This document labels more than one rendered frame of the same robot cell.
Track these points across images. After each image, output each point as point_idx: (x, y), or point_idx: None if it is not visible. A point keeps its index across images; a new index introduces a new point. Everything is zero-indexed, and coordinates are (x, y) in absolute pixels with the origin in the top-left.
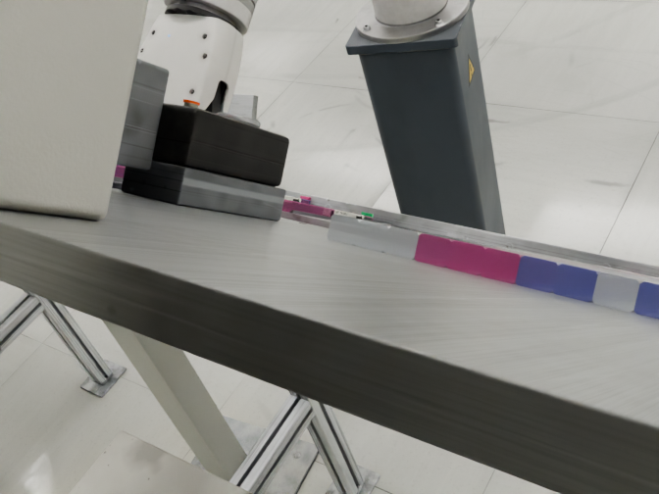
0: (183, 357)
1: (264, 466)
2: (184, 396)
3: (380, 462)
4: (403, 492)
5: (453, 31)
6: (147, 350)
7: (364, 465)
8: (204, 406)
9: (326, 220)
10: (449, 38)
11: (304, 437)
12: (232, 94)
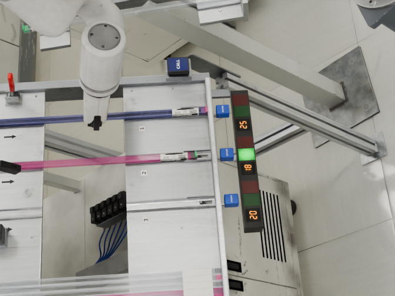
0: (263, 61)
1: (265, 144)
2: (267, 74)
3: (394, 147)
4: (387, 174)
5: (375, 17)
6: (231, 61)
7: (387, 141)
8: (286, 77)
9: (138, 172)
10: (367, 23)
11: (379, 97)
12: (105, 116)
